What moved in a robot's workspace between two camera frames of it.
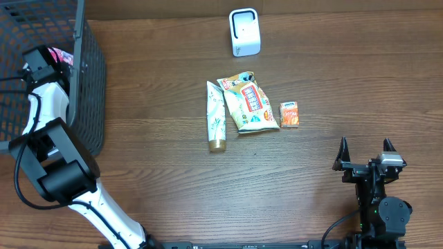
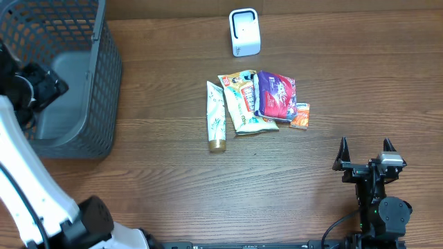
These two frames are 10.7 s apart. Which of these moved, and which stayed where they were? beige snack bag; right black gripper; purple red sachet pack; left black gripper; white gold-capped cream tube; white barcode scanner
Moved: left black gripper; purple red sachet pack
Stayed: white barcode scanner; right black gripper; white gold-capped cream tube; beige snack bag
